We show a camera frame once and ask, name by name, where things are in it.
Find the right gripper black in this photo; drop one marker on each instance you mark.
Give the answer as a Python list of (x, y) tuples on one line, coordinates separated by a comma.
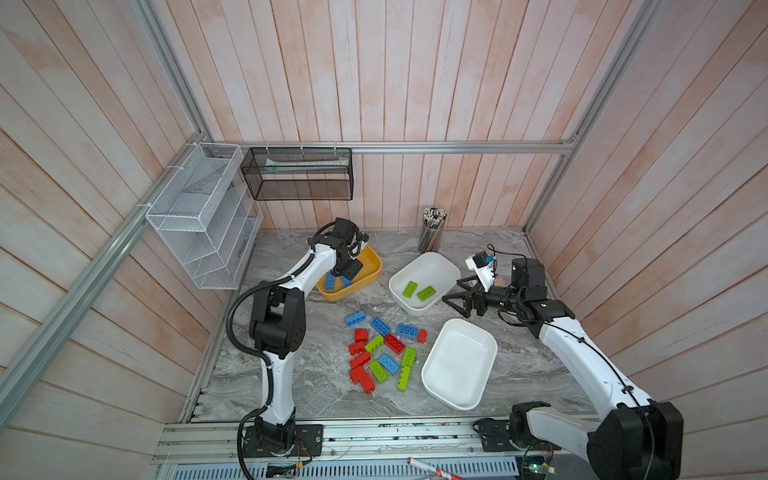
[(467, 300)]

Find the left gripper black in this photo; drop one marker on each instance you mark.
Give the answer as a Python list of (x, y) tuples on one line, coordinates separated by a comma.
[(352, 271)]

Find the green lego brick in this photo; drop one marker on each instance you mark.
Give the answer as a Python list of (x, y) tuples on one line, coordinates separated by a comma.
[(410, 289), (379, 371), (425, 294), (409, 357), (374, 344), (403, 381)]

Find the blue lego brick pair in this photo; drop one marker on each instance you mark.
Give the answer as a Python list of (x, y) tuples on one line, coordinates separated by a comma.
[(355, 319)]

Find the red lego brick top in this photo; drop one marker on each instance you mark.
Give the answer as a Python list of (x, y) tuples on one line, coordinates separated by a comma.
[(361, 335)]

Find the red lego brick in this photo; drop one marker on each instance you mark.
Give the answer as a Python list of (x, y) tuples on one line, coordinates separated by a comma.
[(361, 335), (397, 346), (357, 348), (360, 360), (360, 376)]

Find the red lego brick bottom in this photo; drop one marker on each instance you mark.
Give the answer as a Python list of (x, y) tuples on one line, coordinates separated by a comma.
[(360, 376)]

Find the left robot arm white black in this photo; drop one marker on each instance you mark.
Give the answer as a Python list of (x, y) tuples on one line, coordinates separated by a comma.
[(269, 322)]

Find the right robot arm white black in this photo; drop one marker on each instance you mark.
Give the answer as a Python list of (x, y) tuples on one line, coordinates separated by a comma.
[(635, 436)]

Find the yellow plastic bin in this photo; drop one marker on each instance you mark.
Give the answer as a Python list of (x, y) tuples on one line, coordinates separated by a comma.
[(340, 287)]

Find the white plastic bin far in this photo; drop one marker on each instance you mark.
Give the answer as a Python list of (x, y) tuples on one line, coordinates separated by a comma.
[(429, 269)]

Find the white plastic bin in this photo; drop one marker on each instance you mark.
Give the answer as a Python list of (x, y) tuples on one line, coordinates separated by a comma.
[(459, 364), (429, 269)]

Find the white plastic bin near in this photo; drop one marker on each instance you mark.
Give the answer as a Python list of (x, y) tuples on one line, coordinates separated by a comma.
[(459, 364)]

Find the green lego brick bottom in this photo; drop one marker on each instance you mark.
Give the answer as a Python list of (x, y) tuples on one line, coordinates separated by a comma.
[(403, 381)]

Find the red white marker pen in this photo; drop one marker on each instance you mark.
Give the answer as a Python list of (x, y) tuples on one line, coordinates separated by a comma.
[(433, 471)]

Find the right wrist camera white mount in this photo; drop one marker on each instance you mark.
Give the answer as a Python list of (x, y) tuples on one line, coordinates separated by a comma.
[(483, 265)]

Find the black mesh wall basket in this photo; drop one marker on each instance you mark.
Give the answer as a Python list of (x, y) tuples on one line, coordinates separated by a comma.
[(299, 173)]

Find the white wire mesh shelf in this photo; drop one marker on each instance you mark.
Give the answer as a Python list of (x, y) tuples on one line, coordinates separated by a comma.
[(207, 222)]

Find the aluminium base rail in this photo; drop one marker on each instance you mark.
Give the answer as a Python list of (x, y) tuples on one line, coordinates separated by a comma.
[(377, 448)]

